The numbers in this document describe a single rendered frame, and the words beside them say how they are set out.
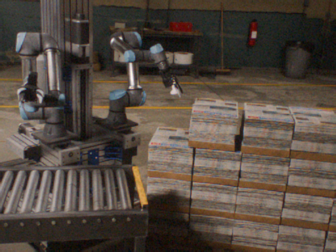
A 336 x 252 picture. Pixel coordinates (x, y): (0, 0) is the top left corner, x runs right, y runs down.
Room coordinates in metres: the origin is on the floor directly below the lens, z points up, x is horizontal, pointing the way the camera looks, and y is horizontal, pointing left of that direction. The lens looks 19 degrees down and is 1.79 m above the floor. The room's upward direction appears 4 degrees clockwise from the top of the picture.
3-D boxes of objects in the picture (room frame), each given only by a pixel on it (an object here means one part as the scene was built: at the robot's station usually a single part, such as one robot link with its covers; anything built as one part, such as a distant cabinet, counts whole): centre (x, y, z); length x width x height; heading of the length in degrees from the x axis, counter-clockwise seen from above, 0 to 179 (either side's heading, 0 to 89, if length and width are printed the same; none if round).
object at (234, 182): (2.62, -0.50, 0.40); 1.16 x 0.38 x 0.51; 83
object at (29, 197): (1.87, 0.64, 0.77); 0.47 x 0.05 x 0.05; 11
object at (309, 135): (2.57, -0.92, 0.95); 0.38 x 0.29 x 0.23; 173
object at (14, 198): (1.86, 0.71, 0.77); 0.47 x 0.05 x 0.05; 11
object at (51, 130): (2.60, 0.72, 0.87); 0.15 x 0.15 x 0.10
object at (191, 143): (2.54, -0.30, 0.86); 0.29 x 0.16 x 0.04; 83
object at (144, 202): (1.96, 0.11, 0.81); 0.43 x 0.03 x 0.02; 11
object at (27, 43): (2.56, 0.85, 1.19); 0.15 x 0.12 x 0.55; 108
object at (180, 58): (8.69, 0.33, 0.55); 1.80 x 0.70 x 1.09; 101
